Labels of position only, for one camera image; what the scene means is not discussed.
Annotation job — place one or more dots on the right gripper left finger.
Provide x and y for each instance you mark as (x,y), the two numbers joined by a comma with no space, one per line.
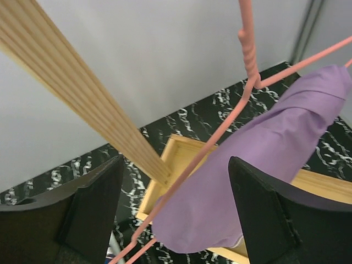
(69,224)

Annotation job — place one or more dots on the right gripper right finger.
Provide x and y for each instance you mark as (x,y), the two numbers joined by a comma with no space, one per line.
(284,224)

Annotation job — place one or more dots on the purple trousers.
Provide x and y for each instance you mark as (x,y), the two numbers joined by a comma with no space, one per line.
(203,212)

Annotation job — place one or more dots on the pink wire hanger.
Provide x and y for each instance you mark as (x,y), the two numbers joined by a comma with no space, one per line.
(246,37)

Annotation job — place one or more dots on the wooden clothes rack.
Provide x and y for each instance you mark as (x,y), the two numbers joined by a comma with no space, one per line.
(32,39)

